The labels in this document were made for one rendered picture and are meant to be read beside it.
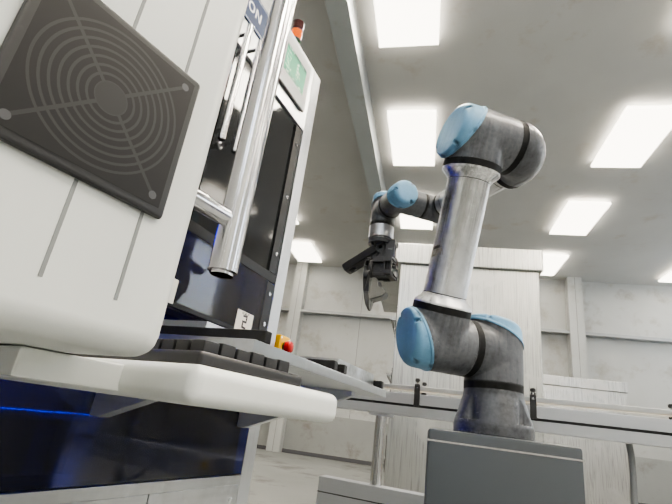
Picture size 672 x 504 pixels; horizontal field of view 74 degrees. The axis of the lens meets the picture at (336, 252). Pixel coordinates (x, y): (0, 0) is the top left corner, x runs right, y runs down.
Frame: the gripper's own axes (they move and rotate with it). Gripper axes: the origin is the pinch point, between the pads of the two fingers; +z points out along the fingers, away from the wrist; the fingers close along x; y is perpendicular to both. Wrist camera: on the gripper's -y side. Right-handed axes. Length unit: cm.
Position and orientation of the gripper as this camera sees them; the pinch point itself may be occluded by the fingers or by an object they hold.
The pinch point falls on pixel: (367, 306)
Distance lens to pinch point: 128.9
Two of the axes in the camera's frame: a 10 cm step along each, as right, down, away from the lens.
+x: 3.8, 3.7, 8.5
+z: -1.3, 9.3, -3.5
